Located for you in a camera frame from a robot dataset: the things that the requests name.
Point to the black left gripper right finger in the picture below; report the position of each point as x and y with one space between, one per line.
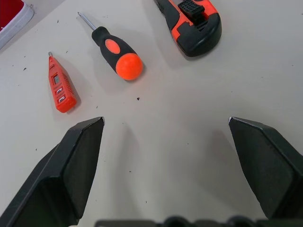
267 165

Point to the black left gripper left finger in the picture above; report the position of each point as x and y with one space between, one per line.
59 170

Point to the orange voltage tester pen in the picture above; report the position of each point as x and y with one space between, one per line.
62 94

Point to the black screwdriver orange end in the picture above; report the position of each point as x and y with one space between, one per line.
113 49

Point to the orange black utility knife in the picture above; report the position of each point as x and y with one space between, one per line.
201 40

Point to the red canvas shoe white sole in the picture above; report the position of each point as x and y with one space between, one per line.
9 11

